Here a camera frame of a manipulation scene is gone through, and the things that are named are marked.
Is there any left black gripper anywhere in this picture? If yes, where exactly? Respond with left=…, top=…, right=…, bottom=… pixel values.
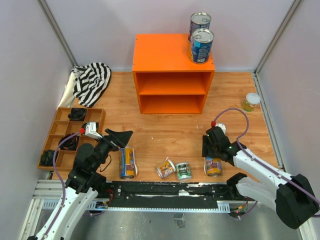
left=91, top=128, right=133, bottom=172

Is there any tall yellow purple can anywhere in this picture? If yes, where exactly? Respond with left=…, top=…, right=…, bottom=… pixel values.
left=204, top=156, right=222, bottom=177

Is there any white lid yellow jar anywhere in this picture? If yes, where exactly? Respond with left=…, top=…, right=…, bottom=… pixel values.
left=242, top=92, right=261, bottom=112

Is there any blue soup can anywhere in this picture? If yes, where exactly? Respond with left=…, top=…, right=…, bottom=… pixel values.
left=190, top=28, right=214, bottom=64

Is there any dark blue food can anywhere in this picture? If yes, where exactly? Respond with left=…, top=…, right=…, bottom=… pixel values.
left=188, top=12, right=212, bottom=43

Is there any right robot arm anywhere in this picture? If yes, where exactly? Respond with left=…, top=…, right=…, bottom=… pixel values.
left=202, top=125, right=320, bottom=229

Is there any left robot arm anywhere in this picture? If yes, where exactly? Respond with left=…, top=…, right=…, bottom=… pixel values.
left=28, top=128, right=134, bottom=240

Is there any tall colourful can left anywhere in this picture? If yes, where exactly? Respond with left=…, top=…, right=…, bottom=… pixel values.
left=119, top=147, right=138, bottom=180

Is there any green white noodle cup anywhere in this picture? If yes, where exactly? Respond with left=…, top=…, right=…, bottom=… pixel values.
left=175, top=162, right=192, bottom=181

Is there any orange noodle cup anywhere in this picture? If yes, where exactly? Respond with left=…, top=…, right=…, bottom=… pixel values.
left=155, top=157, right=176, bottom=179

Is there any wooden compartment tray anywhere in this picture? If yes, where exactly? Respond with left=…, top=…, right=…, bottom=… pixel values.
left=37, top=107, right=106, bottom=171

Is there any black white striped cloth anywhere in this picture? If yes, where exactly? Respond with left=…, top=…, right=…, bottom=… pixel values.
left=71, top=62, right=112, bottom=108

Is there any white cloth under stripes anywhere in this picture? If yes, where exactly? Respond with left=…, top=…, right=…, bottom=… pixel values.
left=58, top=72, right=76, bottom=108

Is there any orange wooden shelf cabinet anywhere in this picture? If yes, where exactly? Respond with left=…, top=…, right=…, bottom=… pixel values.
left=132, top=33, right=215, bottom=114

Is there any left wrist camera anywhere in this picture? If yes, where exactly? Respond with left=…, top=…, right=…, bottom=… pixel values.
left=84, top=121, right=103, bottom=140

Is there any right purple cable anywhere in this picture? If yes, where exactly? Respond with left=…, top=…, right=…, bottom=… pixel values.
left=211, top=107, right=320, bottom=217

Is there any purple cable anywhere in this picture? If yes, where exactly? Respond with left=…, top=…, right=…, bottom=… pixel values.
left=38, top=127, right=86, bottom=240
left=211, top=107, right=320, bottom=217

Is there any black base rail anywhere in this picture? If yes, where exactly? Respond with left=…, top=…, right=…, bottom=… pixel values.
left=97, top=181, right=253, bottom=212

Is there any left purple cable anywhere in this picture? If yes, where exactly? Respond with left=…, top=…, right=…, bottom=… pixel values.
left=38, top=127, right=86, bottom=240

